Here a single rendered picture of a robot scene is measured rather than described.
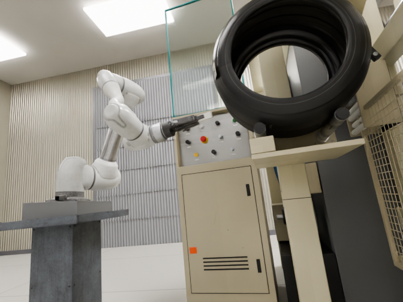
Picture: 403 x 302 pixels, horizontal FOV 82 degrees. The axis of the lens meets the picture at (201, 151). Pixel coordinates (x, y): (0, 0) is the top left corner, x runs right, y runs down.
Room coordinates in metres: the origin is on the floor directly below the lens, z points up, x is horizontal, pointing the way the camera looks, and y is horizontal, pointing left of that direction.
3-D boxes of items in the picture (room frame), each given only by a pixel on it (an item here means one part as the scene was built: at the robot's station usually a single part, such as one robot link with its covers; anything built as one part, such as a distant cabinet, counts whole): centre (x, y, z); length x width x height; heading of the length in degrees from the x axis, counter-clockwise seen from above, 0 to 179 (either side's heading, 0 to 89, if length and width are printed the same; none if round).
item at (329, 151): (0.98, -0.41, 0.80); 0.37 x 0.36 x 0.02; 75
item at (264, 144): (1.01, -0.27, 0.83); 0.36 x 0.09 x 0.06; 165
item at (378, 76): (1.09, -0.83, 1.05); 0.20 x 0.15 x 0.30; 165
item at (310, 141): (1.15, -0.45, 0.90); 0.40 x 0.03 x 0.10; 75
